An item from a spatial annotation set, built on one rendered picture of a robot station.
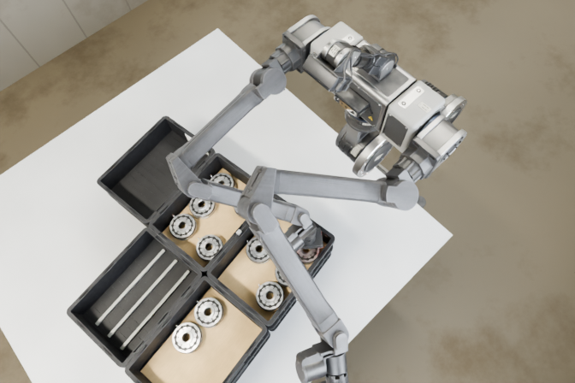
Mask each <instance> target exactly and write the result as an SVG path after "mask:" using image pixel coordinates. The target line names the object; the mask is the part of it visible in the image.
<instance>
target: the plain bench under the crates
mask: <svg viewBox="0 0 575 383"><path fill-rule="evenodd" d="M258 68H262V67H261V66H260V65H259V64H258V63H256V62H255V61H254V60H253V59H252V58H251V57H249V55H247V53H245V51H243V50H242V49H241V48H240V47H239V46H238V45H237V44H235V43H234V42H233V41H232V40H231V39H230V38H228V37H227V36H226V35H225V34H224V33H223V32H221V31H220V30H219V29H218V28H217V29H216V30H215V31H213V32H211V33H210V34H208V35H207V36H205V37H204V38H202V39H200V40H199V41H198V42H197V43H196V44H194V45H192V46H191V47H189V48H188V49H186V50H184V51H183V52H181V53H180V54H179V55H178V56H176V57H174V58H173V59H171V60H170V61H168V62H167V63H165V64H164V65H162V66H161V67H160V68H158V69H157V70H155V71H154V72H152V73H151V74H149V75H147V76H146V77H144V78H143V79H142V80H140V81H139V82H138V83H136V84H135V85H133V86H131V87H130V88H128V89H127V90H125V91H124V92H123V93H121V94H120V95H118V96H117V97H115V98H113V99H112V100H110V101H109V102H107V103H106V104H105V105H104V106H102V107H101V108H99V109H97V110H96V111H94V112H93V113H91V114H90V115H88V116H87V117H86V118H84V119H83V120H81V121H79V122H78V123H77V124H75V125H74V126H72V127H70V128H69V129H68V130H67V131H65V132H64V133H62V134H60V135H59V136H57V137H56V138H54V139H52V140H51V141H50V142H49V143H47V144H46V145H44V146H43V147H41V148H40V149H38V150H36V151H35V152H33V153H32V154H31V155H30V156H28V157H26V158H25V159H23V160H22V161H20V162H18V163H17V164H16V165H14V166H13V167H12V168H10V169H9V170H7V171H6V172H4V173H3V174H1V175H0V328H1V329H2V330H3V333H4V335H5V336H6V338H7V340H8V341H9V343H10V345H11V347H12V348H13V350H14V352H15V354H16V355H17V357H18V359H19V360H20V362H21V365H22V366H23V368H24V369H25V371H26V372H27V375H28V376H29V378H30V380H31V382H32V383H134V382H133V381H132V380H131V379H130V378H129V377H128V376H127V375H126V374H125V368H120V367H118V366H117V365H116V364H115V363H114V362H113V361H112V360H111V359H110V358H109V357H108V356H107V355H106V354H105V353H104V352H103V351H102V350H101V349H100V348H99V347H98V346H97V345H96V344H95V343H94V342H93V341H92V340H91V339H90V338H89V337H88V336H87V335H86V334H85V333H84V332H83V331H82V330H81V329H80V328H79V327H78V326H77V325H76V324H75V323H74V322H73V321H72V320H71V319H70V318H69V317H68V315H67V309H68V307H69V306H70V305H71V304H72V303H73V302H74V301H75V300H76V299H77V298H78V297H79V296H80V295H81V293H82V292H83V291H84V290H85V289H86V288H87V287H88V286H89V285H90V284H91V283H92V282H93V281H94V280H95V279H96V278H97V277H98V276H99V275H100V274H101V273H102V272H103V271H104V270H105V269H106V268H107V267H108V266H109V265H110V264H111V263H112V262H113V261H114V259H115V258H116V257H117V256H118V255H119V254H120V253H121V252H122V251H123V250H124V249H125V248H126V247H127V246H128V245H129V244H130V242H131V241H132V240H133V239H134V238H135V237H136V236H137V235H138V234H139V233H140V232H141V231H142V230H143V229H144V228H146V226H145V225H143V224H142V223H141V222H140V221H138V220H137V219H136V218H135V217H134V216H133V215H131V214H130V213H129V212H128V211H126V210H125V209H124V208H123V207H122V206H121V205H120V204H119V203H118V202H117V201H116V200H114V199H113V198H112V197H111V196H110V195H109V194H108V192H106V191H105V190H104V189H103V188H102V187H100V186H99V185H98V183H97V180H98V178H99V177H100V176H101V175H102V174H103V173H104V172H105V171H106V170H107V169H108V168H109V167H111V166H112V165H113V164H114V163H115V162H116V161H117V160H118V159H119V158H120V157H121V156H122V155H123V154H124V153H125V152H126V151H127V150H128V149H129V148H131V147H132V146H133V145H134V144H135V143H136V142H137V141H138V140H139V139H140V138H141V137H142V136H143V135H144V134H145V133H146V132H147V131H148V130H149V129H151V128H152V127H153V126H154V125H155V124H156V123H157V122H158V121H159V120H160V119H161V118H162V117H163V116H165V115H167V116H168V117H170V118H171V119H173V120H174V121H176V122H177V123H179V124H180V125H181V126H183V127H184V128H186V129H187V130H188V131H189V132H190V133H192V134H194V135H195V134H196V133H197V132H199V131H200V130H201V129H202V128H203V127H204V126H205V125H206V124H207V123H208V122H209V121H210V120H212V119H213V118H214V117H215V116H216V115H217V114H218V113H219V112H220V111H221V110H222V109H223V108H225V107H226V106H227V105H228V104H229V103H230V102H231V101H232V100H233V99H234V98H235V97H236V96H237V95H238V94H239V93H240V92H241V90H242V89H243V88H244V87H245V86H246V85H248V84H249V79H250V76H251V74H252V72H253V71H254V70H256V69H258ZM337 135H338V133H336V132H335V131H334V130H333V129H332V128H331V127H329V126H328V125H327V124H326V123H325V122H324V121H323V120H321V119H320V118H319V117H318V116H317V115H316V114H314V113H313V112H312V111H311V110H310V109H309V108H307V107H306V106H305V105H304V104H303V103H302V102H301V101H300V100H299V99H298V98H297V97H296V96H295V95H293V94H292V93H291V92H290V91H289V90H288V89H286V88H285V91H283V92H281V93H280V94H277V95H271V94H270V95H269V96H268V97H267V98H266V99H264V100H263V102H261V103H260V104H259V105H258V106H256V107H255V108H254V109H252V110H251V111H250V112H249V113H248V114H247V115H246V116H245V117H244V118H243V119H242V120H241V121H240V122H238V123H237V124H236V125H235V126H234V127H233V128H232V129H231V130H230V131H229V132H228V133H227V134H226V135H225V136H224V137H223V138H222V139H220V140H219V141H218V142H217V143H216V144H215V145H214V146H213V147H212V148H213V149H214V150H215V152H216V153H220V154H222V155H223V156H225V157H226V158H228V159H229V160H230V161H231V162H233V163H234V164H235V165H237V166H238V167H240V168H241V169H243V170H244V171H245V172H247V173H248V174H250V175H252V173H253V171H254V169H255V167H256V166H265V167H268V168H276V169H282V170H290V171H297V172H305V173H313V174H327V175H334V176H341V177H349V178H357V179H364V180H377V179H379V178H382V177H386V176H385V175H384V174H383V173H382V172H381V171H380V170H378V169H377V168H374V169H373V170H372V171H371V172H369V173H368V174H367V175H366V176H364V177H361V178H359V177H358V176H357V175H355V174H354V173H353V164H354V162H352V161H351V160H350V159H349V158H348V157H347V156H346V155H345V154H344V153H342V152H341V151H340V150H339V148H338V147H337V146H336V145H335V140H336V137H337ZM277 195H278V196H280V197H282V198H283V199H284V200H286V201H287V202H289V203H294V204H297V205H299V206H300V207H302V208H304V209H306V210H308V211H309V213H310V218H311V219H312V220H314V221H315V222H316V223H317V224H319V225H320V226H322V227H323V228H325V229H326V230H328V231H329V232H330V233H332V234H333V235H334V236H335V242H334V243H333V250H332V251H331V256H330V258H329V259H328V261H327V262H326V263H325V264H324V265H323V267H322V268H321V270H320V271H319V272H318V274H317V275H316V277H315V278H314V279H313V280H314V281H315V283H316V285H317V287H318V288H319V290H320V291H321V293H322V294H323V296H324V297H325V299H326V300H327V302H328V303H329V304H330V306H331V307H332V308H333V310H334V311H335V313H336V314H337V316H338V317H339V318H340V319H341V320H342V321H343V323H344V325H345V326H346V328H347V330H348V332H349V339H348V341H347V342H348V344H349V343H350V341H351V340H352V339H353V338H354V337H355V336H356V335H357V334H358V333H359V332H360V331H361V330H362V329H363V328H364V327H365V326H366V325H367V324H368V323H369V322H370V321H371V320H372V318H373V317H374V316H375V315H376V314H377V313H378V312H379V311H380V310H381V309H382V308H383V307H384V306H385V305H386V304H387V303H388V302H389V301H390V300H391V299H392V298H393V297H394V295H395V294H396V293H397V292H398V291H399V290H400V289H401V288H402V287H403V286H404V285H405V284H406V283H407V282H408V281H409V280H410V279H411V278H412V277H413V276H414V275H415V274H416V273H417V271H419V269H421V267H423V265H425V263H427V261H429V259H431V257H433V256H434V255H435V254H436V253H437V252H438V251H439V250H440V248H441V247H442V246H443V245H444V244H445V243H446V242H447V241H448V240H449V239H450V238H451V237H452V236H453V235H452V234H451V233H450V232H449V231H448V230H447V229H446V228H445V227H443V226H442V225H441V224H440V223H439V222H438V221H436V220H435V219H434V218H433V217H432V216H431V215H430V214H428V213H427V212H426V211H425V210H424V209H423V208H421V207H420V206H419V205H418V204H417V203H416V205H415V206H414V207H413V208H412V209H410V210H408V211H404V210H399V209H393V208H389V207H383V206H380V205H378V204H377V203H368V202H360V201H350V200H340V199H331V198H321V197H303V196H294V195H284V194H281V195H280V194H277ZM269 332H270V338H269V339H268V341H267V342H266V343H265V345H264V346H263V348H262V349H261V350H260V352H259V353H258V354H257V355H256V357H255V358H254V359H253V361H252V362H251V364H250V365H249V366H248V368H247V369H246V371H245V372H244V373H243V375H242V376H241V377H240V378H239V379H238V381H237V382H236V383H301V382H300V380H299V377H298V375H297V372H296V368H295V361H296V355H297V353H298V352H300V351H303V350H306V349H308V348H310V347H312V345H314V344H316V343H319V342H320V336H319V335H318V334H317V332H316V331H315V329H314V327H313V326H312V324H311V322H310V320H309V319H308V317H307V315H306V312H305V311H304V309H303V308H302V306H301V305H300V303H299V301H297V302H296V303H295V305H294V306H293V307H292V308H291V310H290V311H289V312H288V314H287V315H286V317H285V318H284V319H283V321H282V322H281V324H280V325H279V326H278V328H277V329H276V330H275V331H273V332H271V331H270V330H269Z"/></svg>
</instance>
